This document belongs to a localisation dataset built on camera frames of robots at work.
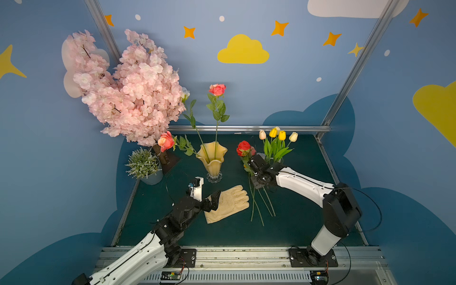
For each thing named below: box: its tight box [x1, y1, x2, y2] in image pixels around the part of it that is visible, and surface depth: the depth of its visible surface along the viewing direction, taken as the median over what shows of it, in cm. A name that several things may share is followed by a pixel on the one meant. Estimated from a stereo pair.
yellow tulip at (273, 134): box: [268, 127, 278, 161], surface depth 87 cm
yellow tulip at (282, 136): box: [276, 130, 287, 163], surface depth 83 cm
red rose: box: [236, 140, 252, 157], surface depth 100 cm
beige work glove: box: [203, 184, 250, 224], surface depth 92 cm
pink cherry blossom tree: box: [67, 29, 190, 147], surface depth 63 cm
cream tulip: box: [258, 130, 270, 158], surface depth 87 cm
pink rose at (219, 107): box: [206, 83, 230, 160], surface depth 83 cm
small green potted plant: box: [124, 147, 164, 186], surface depth 88 cm
